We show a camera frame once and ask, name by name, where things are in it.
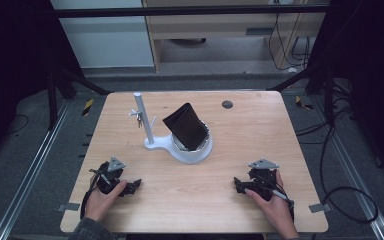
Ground grey tape strip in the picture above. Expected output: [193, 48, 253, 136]
[308, 203, 332, 214]
[57, 202, 81, 213]

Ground white key stand with tray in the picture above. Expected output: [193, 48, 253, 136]
[128, 92, 214, 165]

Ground black cables under desk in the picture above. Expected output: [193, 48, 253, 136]
[268, 12, 313, 72]

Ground long black floor cable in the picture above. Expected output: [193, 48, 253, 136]
[294, 113, 380, 225]

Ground white cabinet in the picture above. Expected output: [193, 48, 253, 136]
[49, 0, 156, 69]

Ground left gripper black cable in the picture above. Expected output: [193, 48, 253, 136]
[79, 168, 109, 220]

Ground black horizontal frame bar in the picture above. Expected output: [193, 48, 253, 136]
[46, 4, 329, 18]

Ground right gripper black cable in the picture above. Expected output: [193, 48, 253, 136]
[266, 188, 296, 222]

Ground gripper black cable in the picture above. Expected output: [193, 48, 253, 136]
[266, 188, 296, 222]
[79, 168, 109, 220]

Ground light wooden desk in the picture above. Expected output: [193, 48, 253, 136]
[142, 0, 331, 73]

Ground black curtain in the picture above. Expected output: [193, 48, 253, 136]
[308, 0, 384, 184]
[0, 0, 84, 168]

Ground yellow black striped tape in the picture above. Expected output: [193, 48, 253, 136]
[294, 95, 314, 111]
[81, 98, 95, 117]

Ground person's right hand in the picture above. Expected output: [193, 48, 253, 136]
[244, 169, 298, 234]

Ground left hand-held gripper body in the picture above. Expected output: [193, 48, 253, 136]
[89, 155, 128, 196]

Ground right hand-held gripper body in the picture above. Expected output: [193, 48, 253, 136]
[246, 158, 280, 201]

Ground metal floor rail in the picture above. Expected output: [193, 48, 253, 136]
[0, 99, 72, 240]
[311, 94, 384, 240]

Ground black leather wallet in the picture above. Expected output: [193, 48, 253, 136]
[162, 102, 210, 152]

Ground person's left hand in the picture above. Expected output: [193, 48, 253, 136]
[84, 179, 128, 223]

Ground black metal stand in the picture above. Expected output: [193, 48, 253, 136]
[46, 64, 114, 131]
[268, 63, 336, 126]

